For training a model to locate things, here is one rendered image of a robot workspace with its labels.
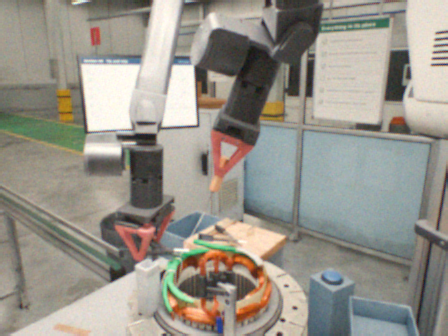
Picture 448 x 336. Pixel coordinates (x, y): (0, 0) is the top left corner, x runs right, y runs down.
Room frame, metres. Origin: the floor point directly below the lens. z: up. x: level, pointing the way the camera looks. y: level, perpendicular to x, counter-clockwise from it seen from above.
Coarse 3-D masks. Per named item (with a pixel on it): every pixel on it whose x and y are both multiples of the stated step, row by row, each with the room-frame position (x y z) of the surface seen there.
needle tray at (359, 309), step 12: (360, 300) 0.57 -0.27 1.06; (372, 300) 0.57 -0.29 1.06; (348, 312) 0.56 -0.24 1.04; (360, 312) 0.57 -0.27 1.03; (372, 312) 0.57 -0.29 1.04; (384, 312) 0.56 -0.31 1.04; (396, 312) 0.55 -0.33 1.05; (408, 312) 0.54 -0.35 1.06; (348, 324) 0.54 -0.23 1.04; (360, 324) 0.55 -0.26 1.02; (372, 324) 0.55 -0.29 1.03; (384, 324) 0.55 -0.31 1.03; (396, 324) 0.55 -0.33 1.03; (408, 324) 0.53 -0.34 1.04
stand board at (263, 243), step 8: (232, 224) 0.91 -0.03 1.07; (240, 224) 0.91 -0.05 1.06; (232, 232) 0.86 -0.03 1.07; (240, 232) 0.86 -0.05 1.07; (256, 232) 0.86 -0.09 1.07; (264, 232) 0.86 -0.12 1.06; (272, 232) 0.86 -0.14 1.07; (192, 240) 0.81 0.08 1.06; (248, 240) 0.81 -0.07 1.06; (256, 240) 0.81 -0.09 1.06; (264, 240) 0.81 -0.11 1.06; (272, 240) 0.81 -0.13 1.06; (280, 240) 0.81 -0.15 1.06; (192, 248) 0.79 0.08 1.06; (248, 248) 0.77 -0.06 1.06; (256, 248) 0.77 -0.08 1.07; (264, 248) 0.77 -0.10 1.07; (272, 248) 0.78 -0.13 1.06; (264, 256) 0.75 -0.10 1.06
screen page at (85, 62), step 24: (96, 72) 1.49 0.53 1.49; (120, 72) 1.53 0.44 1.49; (192, 72) 1.66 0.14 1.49; (96, 96) 1.48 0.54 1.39; (120, 96) 1.52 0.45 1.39; (168, 96) 1.60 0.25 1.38; (192, 96) 1.64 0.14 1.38; (96, 120) 1.46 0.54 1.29; (120, 120) 1.50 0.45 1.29; (168, 120) 1.58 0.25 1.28; (192, 120) 1.63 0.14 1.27
